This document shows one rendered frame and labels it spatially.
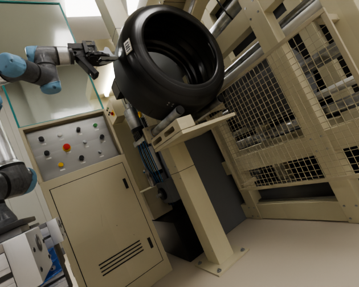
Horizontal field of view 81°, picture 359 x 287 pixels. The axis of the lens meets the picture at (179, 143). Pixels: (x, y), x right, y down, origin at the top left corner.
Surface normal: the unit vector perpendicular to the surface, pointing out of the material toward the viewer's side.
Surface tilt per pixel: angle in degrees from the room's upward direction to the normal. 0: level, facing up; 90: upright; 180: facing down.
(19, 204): 90
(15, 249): 90
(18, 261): 90
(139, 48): 89
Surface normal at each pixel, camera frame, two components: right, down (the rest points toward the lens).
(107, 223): 0.45, -0.27
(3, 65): -0.22, 0.01
